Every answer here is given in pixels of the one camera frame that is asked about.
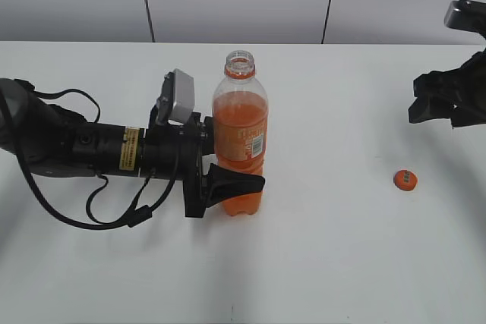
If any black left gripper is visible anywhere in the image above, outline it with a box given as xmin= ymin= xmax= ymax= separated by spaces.
xmin=140 ymin=111 xmax=265 ymax=218

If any orange bottle cap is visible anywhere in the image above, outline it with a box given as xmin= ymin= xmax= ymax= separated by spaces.
xmin=393 ymin=169 xmax=418 ymax=191

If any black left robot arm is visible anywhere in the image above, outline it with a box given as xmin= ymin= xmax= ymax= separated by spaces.
xmin=1 ymin=69 xmax=265 ymax=218

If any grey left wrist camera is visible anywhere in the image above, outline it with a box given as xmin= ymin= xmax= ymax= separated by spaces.
xmin=155 ymin=68 xmax=195 ymax=125

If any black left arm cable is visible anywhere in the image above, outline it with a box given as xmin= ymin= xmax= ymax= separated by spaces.
xmin=0 ymin=88 xmax=179 ymax=231

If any orange soda plastic bottle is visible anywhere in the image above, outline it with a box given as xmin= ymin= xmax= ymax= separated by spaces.
xmin=211 ymin=49 xmax=270 ymax=217

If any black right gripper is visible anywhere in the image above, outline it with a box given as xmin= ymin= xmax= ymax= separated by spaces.
xmin=408 ymin=0 xmax=485 ymax=127

